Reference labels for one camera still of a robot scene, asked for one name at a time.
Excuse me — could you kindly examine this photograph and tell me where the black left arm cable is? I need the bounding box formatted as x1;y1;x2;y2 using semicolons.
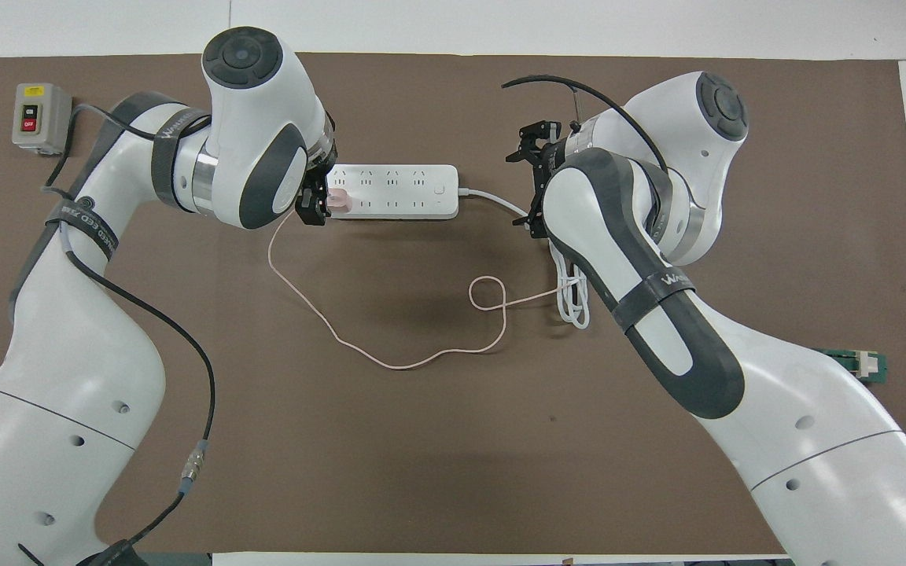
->
17;104;217;566

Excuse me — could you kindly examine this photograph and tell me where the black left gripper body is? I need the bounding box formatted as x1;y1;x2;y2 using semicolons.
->
305;153;338;197

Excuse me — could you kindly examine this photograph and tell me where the brown table mat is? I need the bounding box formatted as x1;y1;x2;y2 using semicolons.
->
0;52;906;557

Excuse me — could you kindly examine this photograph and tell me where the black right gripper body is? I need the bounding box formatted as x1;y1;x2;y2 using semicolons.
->
536;134;580;207

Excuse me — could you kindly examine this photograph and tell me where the white power cord with plug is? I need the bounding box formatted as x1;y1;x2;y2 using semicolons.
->
457;187;592;330

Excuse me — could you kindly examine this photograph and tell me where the pink charger cable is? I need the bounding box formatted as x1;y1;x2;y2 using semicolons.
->
267;211;573;371

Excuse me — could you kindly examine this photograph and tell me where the grey on-off switch box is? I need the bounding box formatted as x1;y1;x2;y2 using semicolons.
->
12;83;74;156

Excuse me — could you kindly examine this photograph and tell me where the green knife switch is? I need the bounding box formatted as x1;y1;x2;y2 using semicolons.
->
813;347;889;387

